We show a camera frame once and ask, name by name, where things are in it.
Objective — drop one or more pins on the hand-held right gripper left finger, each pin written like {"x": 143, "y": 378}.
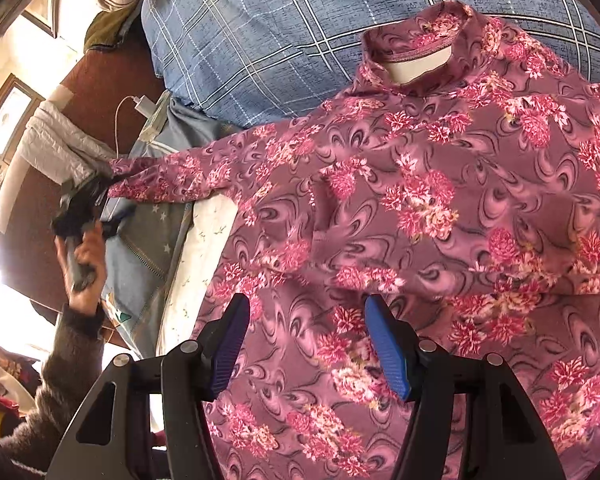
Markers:
{"x": 227, "y": 350}

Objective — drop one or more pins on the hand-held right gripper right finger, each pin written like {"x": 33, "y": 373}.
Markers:
{"x": 387, "y": 350}

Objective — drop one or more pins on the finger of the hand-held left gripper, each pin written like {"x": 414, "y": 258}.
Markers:
{"x": 105, "y": 182}
{"x": 116, "y": 216}

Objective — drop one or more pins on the purple floral pillow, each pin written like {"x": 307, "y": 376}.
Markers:
{"x": 380, "y": 210}

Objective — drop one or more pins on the person's left forearm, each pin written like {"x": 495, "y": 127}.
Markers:
{"x": 60, "y": 385}

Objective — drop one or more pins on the person's left hand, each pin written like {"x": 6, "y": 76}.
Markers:
{"x": 97, "y": 280}

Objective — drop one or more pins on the blue star-print cloth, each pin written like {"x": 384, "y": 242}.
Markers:
{"x": 140, "y": 260}

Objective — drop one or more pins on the white quilted cloth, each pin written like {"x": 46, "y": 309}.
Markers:
{"x": 55, "y": 140}

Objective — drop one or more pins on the cream leaf-print pillow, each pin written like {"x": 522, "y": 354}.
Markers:
{"x": 190, "y": 280}

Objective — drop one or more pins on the brown wooden headboard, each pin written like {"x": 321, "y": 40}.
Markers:
{"x": 100, "y": 75}

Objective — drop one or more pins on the olive cloth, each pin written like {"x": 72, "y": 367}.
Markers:
{"x": 107, "y": 30}

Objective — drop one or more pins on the blue plaid quilt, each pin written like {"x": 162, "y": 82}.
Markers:
{"x": 255, "y": 35}

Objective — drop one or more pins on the wooden window frame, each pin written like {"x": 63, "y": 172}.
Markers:
{"x": 10, "y": 110}

